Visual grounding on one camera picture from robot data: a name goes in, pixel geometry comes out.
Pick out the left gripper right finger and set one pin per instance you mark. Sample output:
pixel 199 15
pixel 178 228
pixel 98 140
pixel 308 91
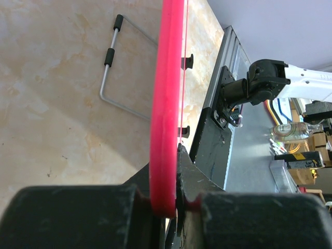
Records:
pixel 209 217

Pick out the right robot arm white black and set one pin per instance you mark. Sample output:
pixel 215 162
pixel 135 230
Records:
pixel 271 79

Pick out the whiteboard with pink frame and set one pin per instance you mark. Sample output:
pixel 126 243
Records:
pixel 164 114

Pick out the whiteboard stand foot left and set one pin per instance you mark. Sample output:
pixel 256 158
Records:
pixel 184 132

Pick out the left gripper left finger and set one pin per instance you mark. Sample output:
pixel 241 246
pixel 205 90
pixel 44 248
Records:
pixel 83 216

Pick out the whiteboard stand foot right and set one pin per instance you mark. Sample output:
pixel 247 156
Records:
pixel 187 62

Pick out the clear glass bottle background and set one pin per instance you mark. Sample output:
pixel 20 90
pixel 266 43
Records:
pixel 294 131

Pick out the whiteboard stand foot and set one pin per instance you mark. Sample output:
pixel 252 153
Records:
pixel 187 62
pixel 184 132

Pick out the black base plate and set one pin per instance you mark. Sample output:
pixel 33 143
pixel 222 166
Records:
pixel 212 145

